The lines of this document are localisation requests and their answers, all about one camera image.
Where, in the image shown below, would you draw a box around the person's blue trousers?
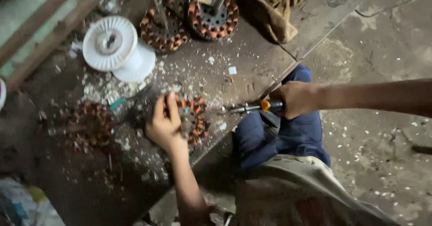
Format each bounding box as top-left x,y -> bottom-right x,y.
234,64 -> 331,171

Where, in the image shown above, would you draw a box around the green handled tool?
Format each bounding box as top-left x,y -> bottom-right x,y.
109,98 -> 127,112

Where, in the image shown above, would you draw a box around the crumpled plastic bag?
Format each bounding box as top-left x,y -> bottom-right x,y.
0,177 -> 65,226

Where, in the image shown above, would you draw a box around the brown crumpled cloth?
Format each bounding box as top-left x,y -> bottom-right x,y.
233,0 -> 317,44

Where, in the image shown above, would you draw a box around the wooden beam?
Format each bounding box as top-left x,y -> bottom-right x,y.
0,0 -> 119,88

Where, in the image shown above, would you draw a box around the person's right hand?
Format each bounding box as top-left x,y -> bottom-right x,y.
270,81 -> 324,120

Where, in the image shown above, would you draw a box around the orange black handled screwdriver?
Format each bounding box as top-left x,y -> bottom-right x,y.
218,100 -> 286,115

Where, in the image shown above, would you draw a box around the person's grey shirt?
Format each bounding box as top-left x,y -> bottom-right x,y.
235,154 -> 400,226

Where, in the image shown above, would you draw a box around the copper wound motor stator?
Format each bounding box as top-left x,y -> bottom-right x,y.
66,101 -> 115,152
164,93 -> 211,146
140,0 -> 189,54
188,0 -> 239,41

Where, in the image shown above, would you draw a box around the person's left hand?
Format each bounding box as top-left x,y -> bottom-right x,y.
145,92 -> 183,150

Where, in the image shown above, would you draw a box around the white plastic wire spool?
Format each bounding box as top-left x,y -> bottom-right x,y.
82,16 -> 157,83

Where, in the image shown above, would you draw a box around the heap of white paper scraps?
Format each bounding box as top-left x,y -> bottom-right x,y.
81,69 -> 159,107

